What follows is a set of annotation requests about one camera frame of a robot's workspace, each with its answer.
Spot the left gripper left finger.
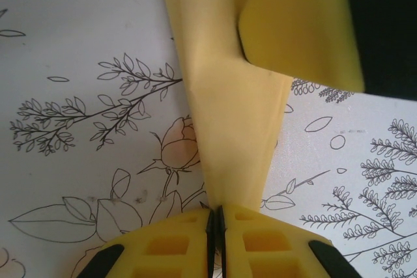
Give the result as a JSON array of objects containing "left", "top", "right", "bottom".
[{"left": 76, "top": 208, "right": 216, "bottom": 278}]

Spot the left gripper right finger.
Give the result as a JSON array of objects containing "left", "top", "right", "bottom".
[{"left": 216, "top": 202, "right": 354, "bottom": 278}]

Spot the yellow cloth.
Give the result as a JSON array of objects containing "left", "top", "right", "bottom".
[{"left": 158, "top": 0, "right": 293, "bottom": 215}]

